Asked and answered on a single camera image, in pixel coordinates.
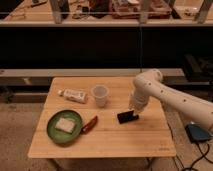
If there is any black eraser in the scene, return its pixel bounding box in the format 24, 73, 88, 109
117, 110, 139, 124

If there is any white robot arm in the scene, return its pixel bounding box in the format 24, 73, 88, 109
129, 69, 213, 133

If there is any white sponge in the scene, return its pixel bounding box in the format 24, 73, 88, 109
55, 118, 75, 133

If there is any clear plastic cup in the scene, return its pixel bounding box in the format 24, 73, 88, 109
91, 85, 109, 108

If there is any wooden table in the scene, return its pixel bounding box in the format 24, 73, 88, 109
28, 77, 176, 159

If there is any white tube bottle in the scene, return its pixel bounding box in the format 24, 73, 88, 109
58, 89, 87, 104

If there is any blue foot pedal box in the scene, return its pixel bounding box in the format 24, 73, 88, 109
185, 124, 211, 143

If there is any green plate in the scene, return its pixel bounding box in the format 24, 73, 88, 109
47, 110, 83, 144

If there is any red tray on shelf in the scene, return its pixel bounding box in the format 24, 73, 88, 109
111, 0, 172, 19

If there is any black cable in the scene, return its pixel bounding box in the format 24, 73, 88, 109
166, 113, 213, 171

